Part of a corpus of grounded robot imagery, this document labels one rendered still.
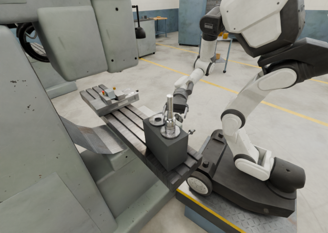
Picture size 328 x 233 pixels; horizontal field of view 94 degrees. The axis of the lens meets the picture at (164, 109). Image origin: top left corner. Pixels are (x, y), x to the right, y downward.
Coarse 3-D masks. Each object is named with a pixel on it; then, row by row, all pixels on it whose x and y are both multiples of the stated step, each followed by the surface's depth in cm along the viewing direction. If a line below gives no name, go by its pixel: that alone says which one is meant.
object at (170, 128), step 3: (165, 123) 65; (174, 123) 65; (165, 126) 66; (168, 126) 65; (171, 126) 65; (174, 126) 66; (165, 129) 68; (168, 129) 66; (171, 129) 66; (174, 129) 67; (168, 132) 67; (171, 132) 67
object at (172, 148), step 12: (144, 120) 78; (156, 120) 77; (144, 132) 82; (156, 132) 70; (180, 132) 70; (156, 144) 73; (168, 144) 64; (180, 144) 68; (156, 156) 80; (168, 156) 67; (180, 156) 74; (168, 168) 72
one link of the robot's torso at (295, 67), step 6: (282, 60) 71; (288, 60) 67; (294, 60) 65; (270, 66) 72; (276, 66) 70; (282, 66) 67; (288, 66) 65; (294, 66) 65; (300, 66) 64; (300, 72) 64; (300, 78) 66; (306, 78) 66; (294, 84) 67
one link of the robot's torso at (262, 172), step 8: (264, 152) 109; (240, 160) 102; (264, 160) 103; (272, 160) 99; (240, 168) 105; (248, 168) 101; (256, 168) 97; (264, 168) 96; (256, 176) 100; (264, 176) 97
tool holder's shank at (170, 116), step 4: (168, 96) 58; (172, 96) 59; (168, 100) 59; (172, 100) 59; (168, 104) 60; (172, 104) 60; (168, 108) 61; (172, 108) 61; (168, 112) 62; (172, 112) 63; (168, 116) 63; (172, 116) 63
